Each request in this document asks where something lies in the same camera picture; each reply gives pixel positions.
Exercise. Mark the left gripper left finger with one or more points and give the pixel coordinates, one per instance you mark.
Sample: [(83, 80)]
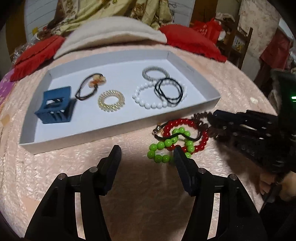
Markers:
[(55, 216)]

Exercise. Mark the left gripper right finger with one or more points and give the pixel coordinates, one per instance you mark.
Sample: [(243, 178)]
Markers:
[(238, 216)]

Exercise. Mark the blue plastic hair claw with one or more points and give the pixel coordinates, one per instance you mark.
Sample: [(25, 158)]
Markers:
[(57, 106)]

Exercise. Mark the thin black hair elastic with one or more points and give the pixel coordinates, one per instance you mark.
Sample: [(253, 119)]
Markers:
[(169, 90)]

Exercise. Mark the person's right hand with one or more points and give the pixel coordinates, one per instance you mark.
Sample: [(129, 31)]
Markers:
[(288, 185)]

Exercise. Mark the pink quilted bedspread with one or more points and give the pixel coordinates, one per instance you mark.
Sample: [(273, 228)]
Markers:
[(147, 200)]

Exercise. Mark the white shallow cardboard tray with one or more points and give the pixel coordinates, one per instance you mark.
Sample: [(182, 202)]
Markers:
[(115, 95)]

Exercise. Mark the red plastic bag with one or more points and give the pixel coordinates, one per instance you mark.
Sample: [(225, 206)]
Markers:
[(210, 30)]

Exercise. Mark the right red ruffled cushion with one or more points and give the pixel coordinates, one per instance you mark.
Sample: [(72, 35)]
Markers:
[(191, 41)]

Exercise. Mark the red ruffled cushion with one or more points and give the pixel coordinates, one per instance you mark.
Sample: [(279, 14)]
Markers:
[(32, 58), (191, 41)]

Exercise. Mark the purple floral sheet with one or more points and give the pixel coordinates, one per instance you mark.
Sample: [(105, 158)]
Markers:
[(6, 86)]

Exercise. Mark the left red ruffled cushion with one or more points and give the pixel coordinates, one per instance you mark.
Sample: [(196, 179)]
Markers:
[(32, 58)]

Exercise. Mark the floral yellow-green blanket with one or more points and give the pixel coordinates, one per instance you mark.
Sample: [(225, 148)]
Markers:
[(70, 15)]

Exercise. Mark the beige pillow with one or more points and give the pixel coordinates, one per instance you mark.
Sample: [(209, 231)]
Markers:
[(107, 31)]

